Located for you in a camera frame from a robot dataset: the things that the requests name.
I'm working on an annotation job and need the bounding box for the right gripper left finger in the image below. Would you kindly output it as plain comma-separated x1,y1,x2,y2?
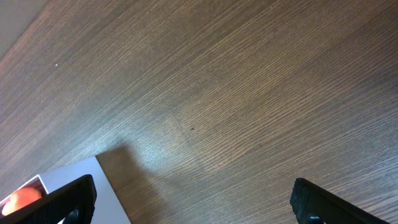
1,174,97,224

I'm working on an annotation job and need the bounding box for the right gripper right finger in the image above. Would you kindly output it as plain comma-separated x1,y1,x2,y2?
290,178,388,224

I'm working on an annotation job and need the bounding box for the pink open cardboard box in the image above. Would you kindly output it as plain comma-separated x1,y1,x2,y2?
1,157,130,224

